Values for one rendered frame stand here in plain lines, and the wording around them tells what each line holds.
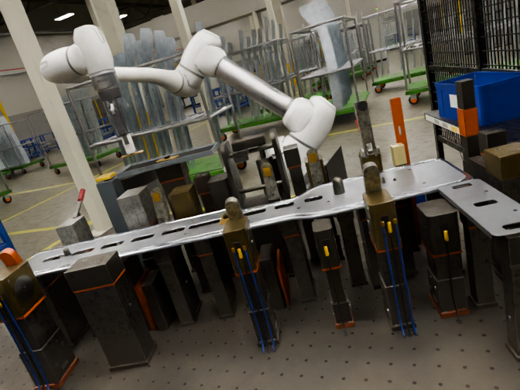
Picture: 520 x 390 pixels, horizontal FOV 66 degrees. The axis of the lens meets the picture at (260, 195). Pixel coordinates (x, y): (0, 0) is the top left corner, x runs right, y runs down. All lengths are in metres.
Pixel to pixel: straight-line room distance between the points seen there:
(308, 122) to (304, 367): 1.09
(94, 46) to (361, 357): 1.24
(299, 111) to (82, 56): 0.88
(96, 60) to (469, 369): 1.37
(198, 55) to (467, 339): 1.49
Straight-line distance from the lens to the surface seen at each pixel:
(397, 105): 1.29
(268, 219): 1.10
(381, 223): 0.93
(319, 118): 1.79
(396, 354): 1.04
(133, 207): 1.39
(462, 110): 1.35
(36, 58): 5.11
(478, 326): 1.11
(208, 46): 1.90
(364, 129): 1.28
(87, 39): 1.51
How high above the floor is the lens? 1.40
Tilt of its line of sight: 18 degrees down
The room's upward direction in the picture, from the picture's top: 16 degrees counter-clockwise
